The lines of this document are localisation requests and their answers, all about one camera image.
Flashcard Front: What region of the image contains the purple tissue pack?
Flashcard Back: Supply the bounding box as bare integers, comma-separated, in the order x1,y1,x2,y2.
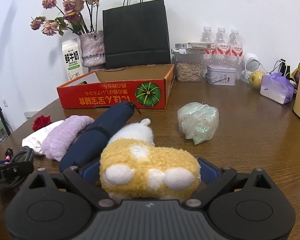
260,72,294,105

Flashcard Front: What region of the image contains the dried pink rose bouquet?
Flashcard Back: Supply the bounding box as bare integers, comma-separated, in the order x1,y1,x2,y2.
30,0,101,36

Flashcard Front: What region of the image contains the yellow green apple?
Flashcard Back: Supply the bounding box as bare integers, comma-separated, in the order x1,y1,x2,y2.
248,71,265,90

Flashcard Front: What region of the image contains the black paper shopping bag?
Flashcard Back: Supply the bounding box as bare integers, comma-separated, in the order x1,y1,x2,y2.
102,0,171,69

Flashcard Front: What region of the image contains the small white round device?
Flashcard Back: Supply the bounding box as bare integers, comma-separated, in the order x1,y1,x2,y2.
241,53,260,83

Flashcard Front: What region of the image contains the black charging cable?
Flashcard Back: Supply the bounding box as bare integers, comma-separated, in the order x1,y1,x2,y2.
0,146,35,189

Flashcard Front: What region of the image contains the middle water bottle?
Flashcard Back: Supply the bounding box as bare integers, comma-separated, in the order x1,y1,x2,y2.
215,27,230,66

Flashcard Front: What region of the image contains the left water bottle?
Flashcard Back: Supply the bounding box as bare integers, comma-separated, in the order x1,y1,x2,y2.
201,26,216,76

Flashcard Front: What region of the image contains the right water bottle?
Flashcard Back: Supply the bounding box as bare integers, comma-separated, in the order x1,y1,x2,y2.
229,29,243,80

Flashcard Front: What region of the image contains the water bottle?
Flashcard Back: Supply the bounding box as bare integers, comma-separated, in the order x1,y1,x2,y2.
215,27,230,66
229,29,243,80
201,26,216,76

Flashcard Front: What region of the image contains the red orange cardboard box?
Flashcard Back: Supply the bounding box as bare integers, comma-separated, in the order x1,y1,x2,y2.
57,64,174,109

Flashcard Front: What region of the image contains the flat white box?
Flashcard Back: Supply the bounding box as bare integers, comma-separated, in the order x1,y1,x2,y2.
175,42,214,50

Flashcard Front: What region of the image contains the small lavender tin box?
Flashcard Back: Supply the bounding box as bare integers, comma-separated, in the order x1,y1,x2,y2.
205,65,236,86

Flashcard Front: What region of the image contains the red artificial rose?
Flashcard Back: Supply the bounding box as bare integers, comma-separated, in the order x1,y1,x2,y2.
32,115,51,132

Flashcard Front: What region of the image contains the colourful snack packet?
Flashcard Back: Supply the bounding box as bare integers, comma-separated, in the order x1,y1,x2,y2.
290,62,300,86

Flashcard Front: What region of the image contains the clear seed storage container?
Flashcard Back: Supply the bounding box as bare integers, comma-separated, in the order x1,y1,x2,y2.
172,49,204,82

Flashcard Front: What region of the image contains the white charging cable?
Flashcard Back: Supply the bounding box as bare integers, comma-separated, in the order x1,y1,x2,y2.
258,59,292,81

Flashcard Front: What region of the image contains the iridescent plastic wrap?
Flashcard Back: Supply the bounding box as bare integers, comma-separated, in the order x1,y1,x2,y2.
177,102,219,145

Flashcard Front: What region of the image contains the white green milk carton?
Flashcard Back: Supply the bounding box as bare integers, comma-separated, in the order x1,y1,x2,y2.
62,38,84,81

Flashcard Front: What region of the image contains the purple textured glass vase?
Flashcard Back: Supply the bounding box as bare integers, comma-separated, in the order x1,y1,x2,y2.
79,30,106,71

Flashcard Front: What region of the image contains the white cloth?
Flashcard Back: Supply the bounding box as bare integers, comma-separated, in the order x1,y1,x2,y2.
21,120,64,156

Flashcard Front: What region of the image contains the purple fluffy towel roll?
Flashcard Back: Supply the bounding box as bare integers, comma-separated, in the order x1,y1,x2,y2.
41,115,95,162

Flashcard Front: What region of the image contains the yellow white plush toy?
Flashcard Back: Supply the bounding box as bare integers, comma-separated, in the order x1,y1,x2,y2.
100,119,201,203

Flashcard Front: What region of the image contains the navy blue zip case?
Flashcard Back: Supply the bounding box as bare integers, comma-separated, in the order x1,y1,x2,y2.
59,101,136,172

